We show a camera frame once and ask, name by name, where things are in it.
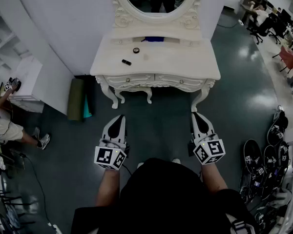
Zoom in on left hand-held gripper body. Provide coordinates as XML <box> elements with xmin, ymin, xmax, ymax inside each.
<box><xmin>94</xmin><ymin>137</ymin><xmax>130</xmax><ymax>172</ymax></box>

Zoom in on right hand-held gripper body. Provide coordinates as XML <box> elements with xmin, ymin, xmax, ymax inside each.
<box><xmin>188</xmin><ymin>133</ymin><xmax>226</xmax><ymax>166</ymax></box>

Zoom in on person's left forearm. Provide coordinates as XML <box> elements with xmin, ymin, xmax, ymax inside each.
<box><xmin>95</xmin><ymin>168</ymin><xmax>120</xmax><ymax>207</ymax></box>

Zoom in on person's right forearm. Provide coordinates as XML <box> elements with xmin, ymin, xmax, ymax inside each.
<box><xmin>200</xmin><ymin>163</ymin><xmax>229</xmax><ymax>195</ymax></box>

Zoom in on white ornate dressing table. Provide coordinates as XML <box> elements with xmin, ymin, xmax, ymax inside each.
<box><xmin>89</xmin><ymin>29</ymin><xmax>222</xmax><ymax>113</ymax></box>

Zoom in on teal rolled mat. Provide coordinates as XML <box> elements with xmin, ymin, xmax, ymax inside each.
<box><xmin>83</xmin><ymin>94</ymin><xmax>93</xmax><ymax>118</ymax></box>

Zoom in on pile of spare grippers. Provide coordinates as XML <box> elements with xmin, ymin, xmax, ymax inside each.
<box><xmin>239</xmin><ymin>105</ymin><xmax>292</xmax><ymax>229</ymax></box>

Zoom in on green rolled mat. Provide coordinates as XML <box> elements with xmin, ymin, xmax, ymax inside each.
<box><xmin>67</xmin><ymin>78</ymin><xmax>85</xmax><ymax>121</ymax></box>

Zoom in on person's black clothing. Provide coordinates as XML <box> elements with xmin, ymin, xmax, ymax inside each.
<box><xmin>70</xmin><ymin>157</ymin><xmax>259</xmax><ymax>234</ymax></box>

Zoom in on white metal rack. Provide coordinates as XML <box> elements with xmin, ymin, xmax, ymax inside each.
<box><xmin>280</xmin><ymin>140</ymin><xmax>293</xmax><ymax>234</ymax></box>

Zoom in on white side cabinet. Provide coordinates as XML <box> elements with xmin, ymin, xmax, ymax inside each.
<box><xmin>8</xmin><ymin>57</ymin><xmax>45</xmax><ymax>114</ymax></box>

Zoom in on blue cloth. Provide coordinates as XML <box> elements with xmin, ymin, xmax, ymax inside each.
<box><xmin>141</xmin><ymin>36</ymin><xmax>165</xmax><ymax>43</ymax></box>

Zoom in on red chair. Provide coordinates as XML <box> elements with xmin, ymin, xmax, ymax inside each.
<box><xmin>272</xmin><ymin>45</ymin><xmax>293</xmax><ymax>73</ymax></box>

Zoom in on black metal stool frames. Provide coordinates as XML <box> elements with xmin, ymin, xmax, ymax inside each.
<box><xmin>0</xmin><ymin>140</ymin><xmax>37</xmax><ymax>234</ymax></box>

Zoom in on black office chair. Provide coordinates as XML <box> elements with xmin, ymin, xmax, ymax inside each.
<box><xmin>268</xmin><ymin>13</ymin><xmax>288</xmax><ymax>45</ymax></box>
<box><xmin>249</xmin><ymin>17</ymin><xmax>274</xmax><ymax>45</ymax></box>

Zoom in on white shelf unit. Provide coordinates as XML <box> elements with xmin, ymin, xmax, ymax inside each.
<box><xmin>0</xmin><ymin>0</ymin><xmax>31</xmax><ymax>69</ymax></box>

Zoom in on black floor cable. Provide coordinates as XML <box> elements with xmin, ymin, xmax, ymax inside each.
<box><xmin>19</xmin><ymin>152</ymin><xmax>52</xmax><ymax>225</ymax></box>

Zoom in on grey striped shoulder strap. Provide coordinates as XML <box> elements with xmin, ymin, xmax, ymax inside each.
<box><xmin>224</xmin><ymin>214</ymin><xmax>256</xmax><ymax>234</ymax></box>

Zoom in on oval mirror white carved frame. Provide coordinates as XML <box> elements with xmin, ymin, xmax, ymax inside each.
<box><xmin>111</xmin><ymin>0</ymin><xmax>203</xmax><ymax>30</ymax></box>

